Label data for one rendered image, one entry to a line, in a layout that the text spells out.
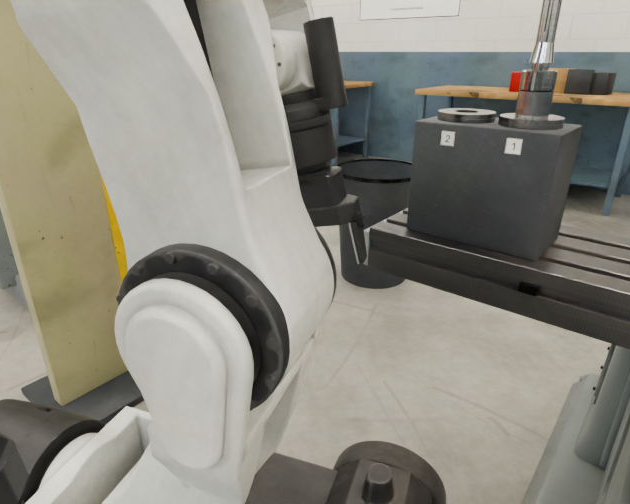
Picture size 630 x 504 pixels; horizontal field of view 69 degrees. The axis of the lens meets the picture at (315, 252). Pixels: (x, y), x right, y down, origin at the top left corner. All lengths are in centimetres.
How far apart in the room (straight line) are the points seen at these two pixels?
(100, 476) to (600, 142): 481
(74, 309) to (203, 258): 151
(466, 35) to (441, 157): 462
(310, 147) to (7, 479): 42
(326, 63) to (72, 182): 127
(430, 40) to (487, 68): 70
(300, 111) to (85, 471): 51
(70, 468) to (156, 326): 38
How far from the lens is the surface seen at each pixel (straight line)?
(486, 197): 76
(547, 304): 76
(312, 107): 55
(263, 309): 32
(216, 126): 31
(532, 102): 76
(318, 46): 55
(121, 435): 72
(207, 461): 39
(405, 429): 175
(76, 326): 185
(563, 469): 149
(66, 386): 194
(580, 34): 508
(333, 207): 57
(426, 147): 78
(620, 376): 137
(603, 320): 75
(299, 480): 83
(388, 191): 234
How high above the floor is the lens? 121
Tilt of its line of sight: 24 degrees down
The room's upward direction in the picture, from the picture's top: straight up
